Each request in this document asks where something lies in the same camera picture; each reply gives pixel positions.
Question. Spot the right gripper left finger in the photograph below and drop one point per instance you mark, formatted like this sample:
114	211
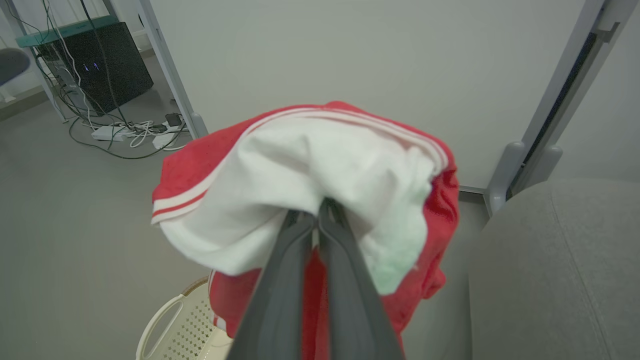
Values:
272	310

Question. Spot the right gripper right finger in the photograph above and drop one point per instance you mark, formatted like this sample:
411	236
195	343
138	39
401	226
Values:
350	310

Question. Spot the red garment with white stripes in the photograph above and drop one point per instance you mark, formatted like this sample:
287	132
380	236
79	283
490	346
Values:
300	160

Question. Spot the grey fabric sofa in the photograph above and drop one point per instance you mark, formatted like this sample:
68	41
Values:
550	275

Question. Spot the white perforated laundry basket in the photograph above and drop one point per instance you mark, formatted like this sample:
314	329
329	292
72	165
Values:
185	330

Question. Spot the black plug adapter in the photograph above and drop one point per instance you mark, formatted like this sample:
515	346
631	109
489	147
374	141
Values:
173	119

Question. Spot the black computer tower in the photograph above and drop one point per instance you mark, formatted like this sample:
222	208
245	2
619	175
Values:
107	65

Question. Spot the teal table top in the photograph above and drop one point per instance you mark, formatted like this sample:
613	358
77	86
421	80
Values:
60	32

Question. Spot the dark office chair seat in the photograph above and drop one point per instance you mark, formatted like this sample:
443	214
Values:
12	65

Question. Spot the white partition panel grey frame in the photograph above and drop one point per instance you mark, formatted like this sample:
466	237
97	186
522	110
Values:
350	50
617	100

